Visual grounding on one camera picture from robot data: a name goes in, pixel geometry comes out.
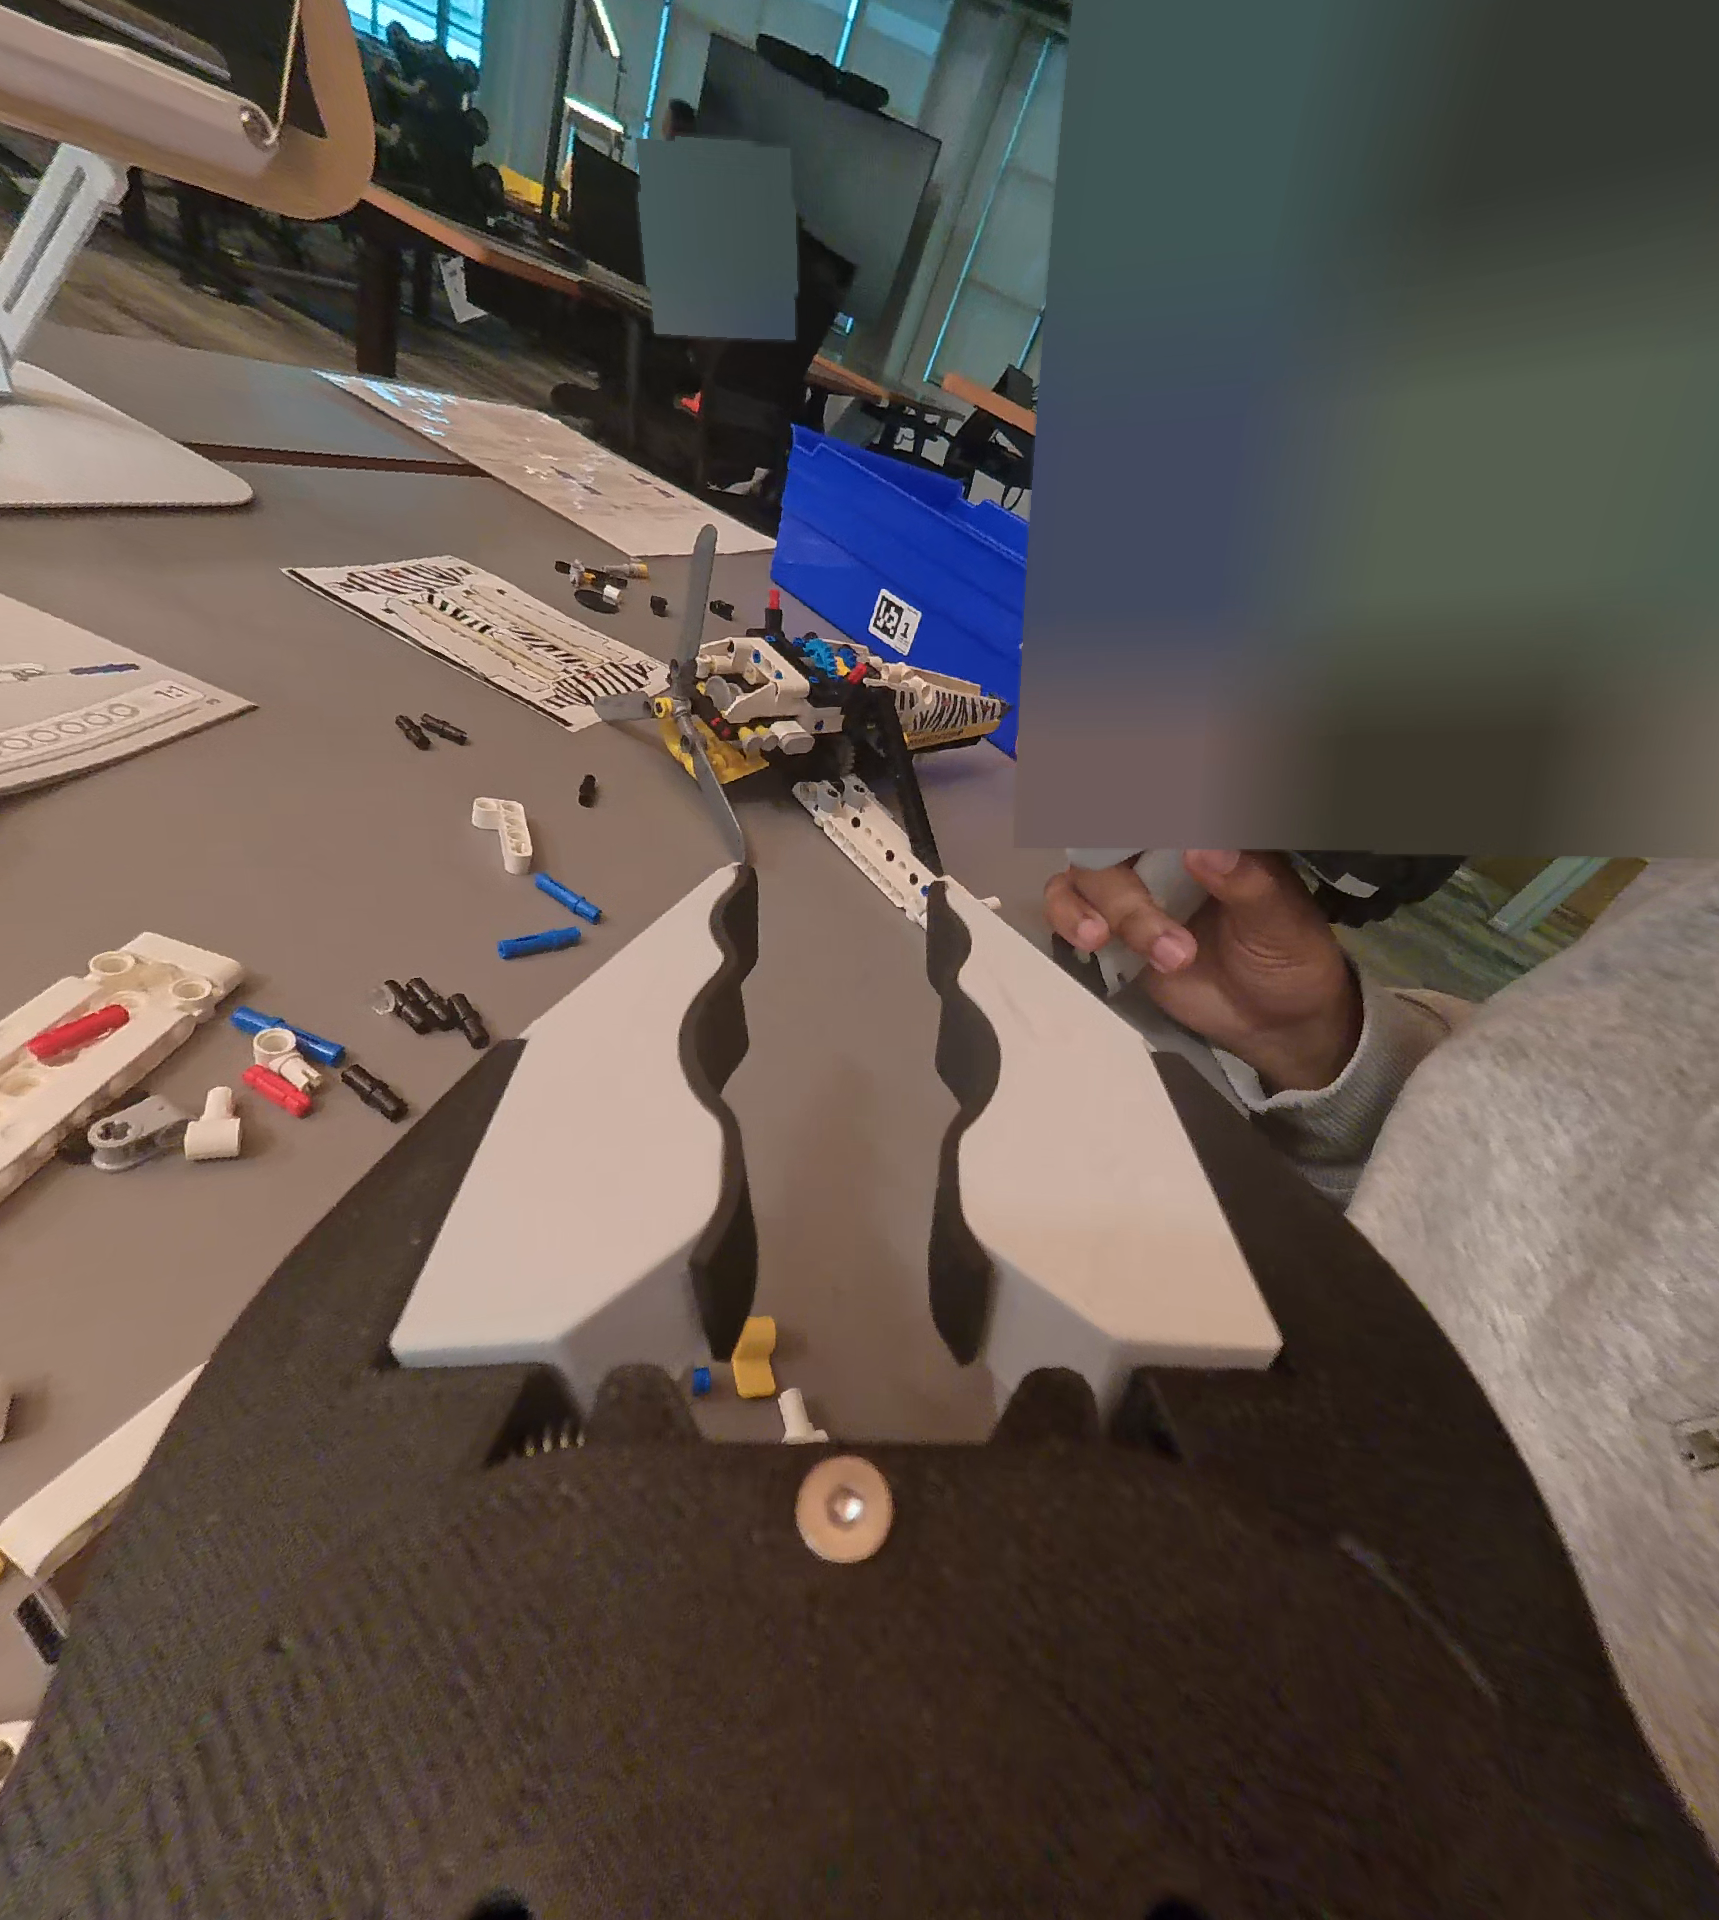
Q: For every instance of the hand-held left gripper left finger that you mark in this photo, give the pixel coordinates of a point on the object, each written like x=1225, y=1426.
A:
x=574, y=1201

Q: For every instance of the blue plastic bin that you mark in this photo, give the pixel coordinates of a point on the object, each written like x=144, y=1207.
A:
x=903, y=541

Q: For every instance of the white printed paper sheet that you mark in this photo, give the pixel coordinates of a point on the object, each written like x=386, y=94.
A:
x=560, y=464

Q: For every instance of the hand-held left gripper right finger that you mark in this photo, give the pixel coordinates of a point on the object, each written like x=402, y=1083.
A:
x=1113, y=1201

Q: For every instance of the zebra striped sticker sheet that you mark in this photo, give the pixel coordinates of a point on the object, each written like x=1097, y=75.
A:
x=468, y=631

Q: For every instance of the red and white lego connector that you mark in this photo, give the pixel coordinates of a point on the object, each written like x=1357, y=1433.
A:
x=282, y=1089

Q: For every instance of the blue lego pin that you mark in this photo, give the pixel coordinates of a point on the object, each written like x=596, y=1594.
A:
x=566, y=896
x=536, y=945
x=274, y=1024

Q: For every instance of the white lego frame piece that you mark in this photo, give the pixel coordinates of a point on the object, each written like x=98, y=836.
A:
x=34, y=1095

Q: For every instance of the person's right forearm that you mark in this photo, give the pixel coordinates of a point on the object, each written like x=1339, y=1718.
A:
x=1339, y=1111

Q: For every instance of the yellow lego connector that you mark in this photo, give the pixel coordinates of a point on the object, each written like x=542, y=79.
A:
x=754, y=1359

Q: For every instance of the grey lego connector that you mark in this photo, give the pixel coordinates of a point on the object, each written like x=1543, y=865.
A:
x=132, y=1137

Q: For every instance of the white angled lego beam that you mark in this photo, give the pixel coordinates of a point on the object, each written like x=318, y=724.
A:
x=514, y=840

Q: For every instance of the partly built lego aircraft model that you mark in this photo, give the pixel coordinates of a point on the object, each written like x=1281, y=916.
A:
x=800, y=705

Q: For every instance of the white lego panel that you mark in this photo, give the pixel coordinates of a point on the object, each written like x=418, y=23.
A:
x=94, y=1478

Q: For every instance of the person's right hand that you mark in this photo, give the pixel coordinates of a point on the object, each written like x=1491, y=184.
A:
x=1263, y=975

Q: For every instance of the small black lego assembly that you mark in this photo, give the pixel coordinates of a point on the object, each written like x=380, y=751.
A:
x=596, y=588

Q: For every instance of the white monitor stand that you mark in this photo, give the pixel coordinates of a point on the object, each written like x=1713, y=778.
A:
x=64, y=450

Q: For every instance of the large dark monitor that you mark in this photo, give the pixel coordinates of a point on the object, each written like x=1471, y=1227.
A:
x=859, y=150

